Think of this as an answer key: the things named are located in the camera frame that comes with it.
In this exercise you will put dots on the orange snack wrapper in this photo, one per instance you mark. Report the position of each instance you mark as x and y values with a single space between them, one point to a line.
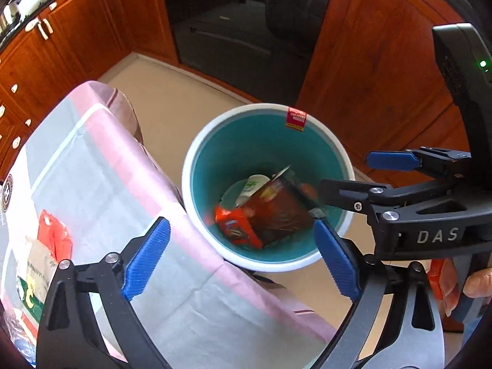
234 226

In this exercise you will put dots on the red label sticker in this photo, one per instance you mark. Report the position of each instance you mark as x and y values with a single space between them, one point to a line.
296 118

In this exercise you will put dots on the black glass oven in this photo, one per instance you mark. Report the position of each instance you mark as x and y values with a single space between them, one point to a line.
238 27

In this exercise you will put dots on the pink grey patchwork tablecloth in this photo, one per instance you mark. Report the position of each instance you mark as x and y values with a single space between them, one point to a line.
115 184

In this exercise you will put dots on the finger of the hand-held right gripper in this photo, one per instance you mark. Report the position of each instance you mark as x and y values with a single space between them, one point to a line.
346 192
392 160

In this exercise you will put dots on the white paper cup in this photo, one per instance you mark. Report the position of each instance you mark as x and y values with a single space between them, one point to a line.
253 186

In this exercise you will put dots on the white green foil pouch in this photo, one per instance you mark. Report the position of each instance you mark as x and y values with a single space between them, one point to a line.
32 276

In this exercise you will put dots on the wooden side panel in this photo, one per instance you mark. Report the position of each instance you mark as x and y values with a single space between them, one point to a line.
384 65

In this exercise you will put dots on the brown snack bag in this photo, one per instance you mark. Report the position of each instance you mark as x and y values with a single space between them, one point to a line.
280 207

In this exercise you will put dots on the red plastic bag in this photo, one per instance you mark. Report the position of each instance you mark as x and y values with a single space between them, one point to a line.
55 234

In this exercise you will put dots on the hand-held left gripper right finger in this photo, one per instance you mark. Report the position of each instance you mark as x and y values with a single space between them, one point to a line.
334 257

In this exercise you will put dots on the group of white cabinet knobs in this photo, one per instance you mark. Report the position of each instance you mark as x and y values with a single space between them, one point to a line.
30 24

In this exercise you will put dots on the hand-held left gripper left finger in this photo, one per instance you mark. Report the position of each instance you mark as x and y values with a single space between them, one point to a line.
148 253

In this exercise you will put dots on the white bin with teal inside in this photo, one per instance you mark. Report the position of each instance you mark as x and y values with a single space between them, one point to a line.
230 150

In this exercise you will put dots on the person's right hand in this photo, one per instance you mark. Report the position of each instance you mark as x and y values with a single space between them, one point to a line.
476 281

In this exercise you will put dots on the wooden kitchen cabinet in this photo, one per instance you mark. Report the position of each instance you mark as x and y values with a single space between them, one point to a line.
88 34

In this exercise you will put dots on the metal pot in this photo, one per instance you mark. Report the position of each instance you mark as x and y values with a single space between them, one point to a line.
10 11

